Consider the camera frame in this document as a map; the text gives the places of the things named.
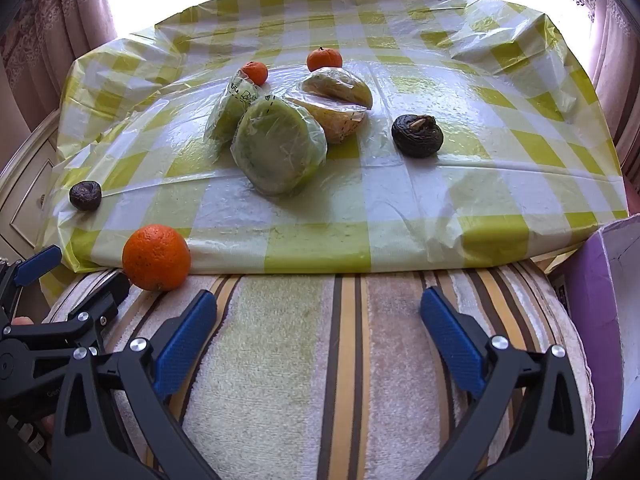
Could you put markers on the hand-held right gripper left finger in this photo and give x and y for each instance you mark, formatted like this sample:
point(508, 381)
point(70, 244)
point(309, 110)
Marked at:
point(185, 345)

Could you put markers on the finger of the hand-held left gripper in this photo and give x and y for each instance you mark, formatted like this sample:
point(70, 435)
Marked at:
point(37, 264)
point(107, 292)

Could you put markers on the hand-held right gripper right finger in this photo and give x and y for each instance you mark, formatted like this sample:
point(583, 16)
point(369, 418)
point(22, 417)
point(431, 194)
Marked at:
point(450, 345)

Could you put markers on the large orange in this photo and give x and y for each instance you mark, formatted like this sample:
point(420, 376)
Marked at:
point(156, 258)

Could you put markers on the small dark wrinkled fruit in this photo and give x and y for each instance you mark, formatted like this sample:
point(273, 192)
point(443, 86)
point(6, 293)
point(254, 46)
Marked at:
point(85, 196)

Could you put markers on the purple-edged cardboard box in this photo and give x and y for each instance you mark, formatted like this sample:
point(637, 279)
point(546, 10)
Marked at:
point(615, 310)

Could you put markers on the large dark wrinkled fruit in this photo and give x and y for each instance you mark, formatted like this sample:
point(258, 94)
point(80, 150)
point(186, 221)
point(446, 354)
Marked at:
point(417, 135)

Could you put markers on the large green fruit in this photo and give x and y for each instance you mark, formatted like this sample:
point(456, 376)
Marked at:
point(277, 147)

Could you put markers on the small green fruit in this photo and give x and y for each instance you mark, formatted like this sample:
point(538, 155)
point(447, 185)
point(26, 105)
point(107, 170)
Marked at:
point(231, 110)

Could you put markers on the cut yellow fruit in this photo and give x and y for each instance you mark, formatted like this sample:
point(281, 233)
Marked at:
point(335, 122)

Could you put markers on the small orange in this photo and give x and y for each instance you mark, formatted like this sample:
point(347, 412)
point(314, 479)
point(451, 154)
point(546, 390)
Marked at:
point(255, 72)
point(324, 59)

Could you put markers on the yellow-green fruit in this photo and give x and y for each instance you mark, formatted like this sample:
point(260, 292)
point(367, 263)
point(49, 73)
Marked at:
point(337, 87)

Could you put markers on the person's left hand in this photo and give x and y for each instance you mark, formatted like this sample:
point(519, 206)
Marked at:
point(21, 320)

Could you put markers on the cream cabinet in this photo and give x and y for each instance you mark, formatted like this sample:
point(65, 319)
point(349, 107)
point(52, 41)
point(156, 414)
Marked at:
point(25, 185)

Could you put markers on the striped towel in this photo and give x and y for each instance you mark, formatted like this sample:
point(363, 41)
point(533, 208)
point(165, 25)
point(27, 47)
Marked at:
point(325, 385)

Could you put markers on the yellow checked plastic tablecloth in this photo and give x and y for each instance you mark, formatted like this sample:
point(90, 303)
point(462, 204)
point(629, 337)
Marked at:
point(350, 210)

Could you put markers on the pink curtain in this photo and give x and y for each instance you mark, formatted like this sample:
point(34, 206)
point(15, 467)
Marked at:
point(615, 60)
point(50, 20)

